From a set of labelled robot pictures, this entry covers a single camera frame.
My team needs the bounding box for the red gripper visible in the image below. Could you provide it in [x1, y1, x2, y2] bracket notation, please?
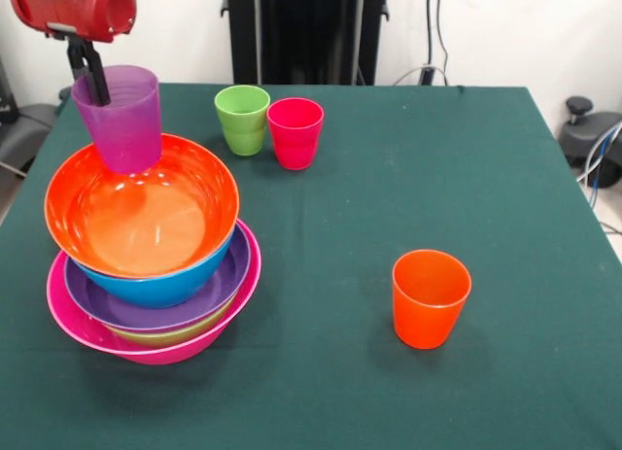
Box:
[9, 0, 138, 106]

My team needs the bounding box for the purple cup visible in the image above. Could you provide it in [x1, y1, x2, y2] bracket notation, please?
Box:
[70, 64, 162, 175]

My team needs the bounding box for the orange bowl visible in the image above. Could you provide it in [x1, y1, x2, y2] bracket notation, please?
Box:
[44, 133, 241, 280]

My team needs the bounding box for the blue bowl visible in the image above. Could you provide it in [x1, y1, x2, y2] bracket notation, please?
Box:
[71, 224, 233, 310]

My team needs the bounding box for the pink bowl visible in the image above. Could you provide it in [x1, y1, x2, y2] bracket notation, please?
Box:
[46, 219, 263, 365]

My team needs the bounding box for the purple bowl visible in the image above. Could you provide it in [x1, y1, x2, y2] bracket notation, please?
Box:
[63, 225, 252, 332]

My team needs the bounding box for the green bowl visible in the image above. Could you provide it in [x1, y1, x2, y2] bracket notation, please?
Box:
[104, 298, 234, 349]

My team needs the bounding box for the black equipment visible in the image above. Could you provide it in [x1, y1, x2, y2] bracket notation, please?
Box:
[0, 55, 74, 179]

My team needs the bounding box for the green cup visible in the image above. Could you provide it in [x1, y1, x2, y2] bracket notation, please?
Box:
[222, 123, 268, 156]
[214, 84, 271, 133]

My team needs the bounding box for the red cup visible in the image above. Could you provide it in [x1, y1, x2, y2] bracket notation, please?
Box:
[266, 97, 325, 171]

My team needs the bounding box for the orange cup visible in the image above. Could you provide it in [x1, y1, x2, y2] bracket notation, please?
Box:
[391, 248, 473, 351]

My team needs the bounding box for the dark green tablecloth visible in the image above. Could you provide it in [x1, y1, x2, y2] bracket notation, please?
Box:
[0, 82, 622, 450]

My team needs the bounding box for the black cable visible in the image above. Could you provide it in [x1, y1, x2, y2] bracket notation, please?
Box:
[435, 0, 450, 87]
[426, 0, 434, 70]

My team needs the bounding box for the grey cable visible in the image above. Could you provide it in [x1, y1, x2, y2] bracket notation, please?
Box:
[576, 121, 622, 184]

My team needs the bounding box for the blue cable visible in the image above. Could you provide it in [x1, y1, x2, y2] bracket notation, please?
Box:
[588, 122, 616, 193]

